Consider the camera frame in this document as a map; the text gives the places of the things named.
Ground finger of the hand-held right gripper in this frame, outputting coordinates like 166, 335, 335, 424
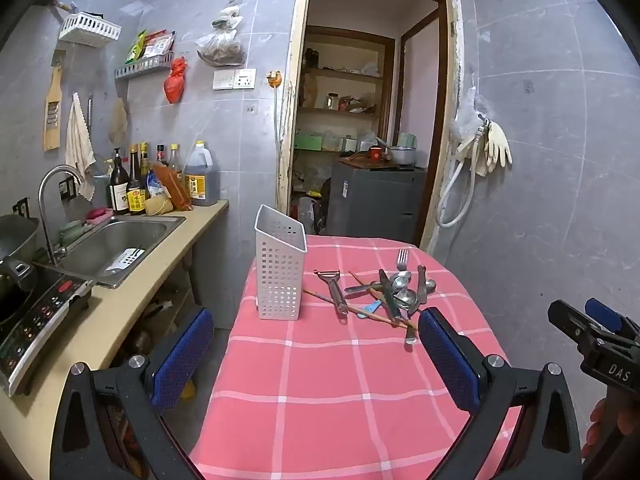
585, 298, 640, 343
547, 299, 601, 345

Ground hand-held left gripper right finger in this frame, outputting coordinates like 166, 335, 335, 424
418, 306, 585, 480

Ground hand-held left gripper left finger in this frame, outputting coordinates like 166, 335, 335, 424
50, 306, 216, 480

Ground steel table knife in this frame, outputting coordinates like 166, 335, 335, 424
403, 306, 420, 346

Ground white perforated utensil holder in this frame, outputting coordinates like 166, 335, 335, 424
254, 204, 307, 321

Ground steel vegetable peeler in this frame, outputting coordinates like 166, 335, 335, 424
314, 269, 349, 317

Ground person's right hand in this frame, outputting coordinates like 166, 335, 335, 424
588, 400, 609, 459

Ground beige kitchen counter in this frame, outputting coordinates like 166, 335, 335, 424
0, 199, 230, 480

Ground pink checked tablecloth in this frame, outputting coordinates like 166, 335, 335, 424
187, 234, 526, 480

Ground steel sink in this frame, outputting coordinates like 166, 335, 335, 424
52, 215, 187, 289

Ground black induction cooker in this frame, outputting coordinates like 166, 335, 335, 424
0, 260, 96, 397

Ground beige food packet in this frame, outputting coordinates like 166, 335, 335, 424
144, 195, 174, 216

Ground orange snack bag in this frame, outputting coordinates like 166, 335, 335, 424
152, 163, 194, 212

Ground soy sauce bottle yellow label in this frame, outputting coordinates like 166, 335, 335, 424
127, 144, 149, 216

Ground large dark oil jug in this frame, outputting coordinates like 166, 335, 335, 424
183, 140, 220, 207

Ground cream rubber gloves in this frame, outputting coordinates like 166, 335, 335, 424
472, 119, 514, 177

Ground steel pot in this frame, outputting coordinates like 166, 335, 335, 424
387, 145, 419, 167

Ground steel faucet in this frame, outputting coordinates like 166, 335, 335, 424
38, 165, 83, 266

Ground wooden cutting board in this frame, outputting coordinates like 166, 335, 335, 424
339, 152, 402, 169

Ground beige dish towel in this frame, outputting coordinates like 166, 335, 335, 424
64, 92, 97, 202

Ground hanging beige loofah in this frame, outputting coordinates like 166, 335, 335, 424
108, 98, 129, 145

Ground red plastic bag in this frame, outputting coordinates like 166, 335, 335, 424
163, 57, 188, 105

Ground wooden grater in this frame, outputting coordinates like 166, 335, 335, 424
43, 64, 65, 152

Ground wooden shelf unit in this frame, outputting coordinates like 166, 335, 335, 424
294, 26, 397, 154

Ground clear bag of dried goods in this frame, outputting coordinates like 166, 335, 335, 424
196, 4, 247, 68

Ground seasoning packets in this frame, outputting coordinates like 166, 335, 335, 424
125, 29, 176, 64

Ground white hose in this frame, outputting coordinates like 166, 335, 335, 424
434, 125, 484, 228

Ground white cable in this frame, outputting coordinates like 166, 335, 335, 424
272, 87, 285, 211

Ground grey wall rack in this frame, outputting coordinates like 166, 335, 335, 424
114, 52, 176, 81

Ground wooden door frame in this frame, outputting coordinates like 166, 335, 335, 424
276, 0, 460, 261

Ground white wall basket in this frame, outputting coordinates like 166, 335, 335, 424
58, 11, 123, 50

